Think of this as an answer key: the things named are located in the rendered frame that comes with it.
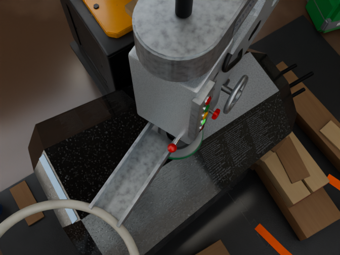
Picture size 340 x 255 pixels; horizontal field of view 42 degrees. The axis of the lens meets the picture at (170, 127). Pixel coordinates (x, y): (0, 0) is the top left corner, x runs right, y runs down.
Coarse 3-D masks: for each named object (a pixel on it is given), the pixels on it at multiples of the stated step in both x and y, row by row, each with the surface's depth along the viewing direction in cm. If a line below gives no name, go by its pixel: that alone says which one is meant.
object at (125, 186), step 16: (144, 128) 155; (144, 144) 158; (160, 144) 158; (128, 160) 155; (144, 160) 155; (160, 160) 151; (112, 176) 149; (128, 176) 153; (144, 176) 153; (112, 192) 151; (128, 192) 151; (144, 192) 151; (112, 208) 149; (128, 208) 145
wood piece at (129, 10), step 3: (132, 0) 209; (135, 0) 209; (138, 0) 209; (129, 3) 208; (132, 3) 208; (135, 3) 208; (126, 6) 208; (129, 6) 208; (132, 6) 208; (126, 9) 209; (129, 9) 207; (132, 9) 207; (126, 12) 211; (129, 12) 209; (132, 12) 206; (129, 15) 211; (132, 15) 208; (132, 18) 211
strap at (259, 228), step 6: (330, 180) 241; (336, 180) 241; (336, 186) 240; (258, 228) 252; (264, 228) 252; (264, 234) 250; (270, 234) 250; (270, 240) 249; (276, 240) 249; (276, 246) 248; (282, 246) 248; (282, 252) 247; (288, 252) 247
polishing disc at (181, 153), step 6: (156, 126) 181; (162, 132) 180; (198, 138) 179; (180, 144) 178; (186, 144) 178; (192, 144) 178; (198, 144) 178; (180, 150) 177; (186, 150) 177; (192, 150) 177; (174, 156) 176; (180, 156) 176
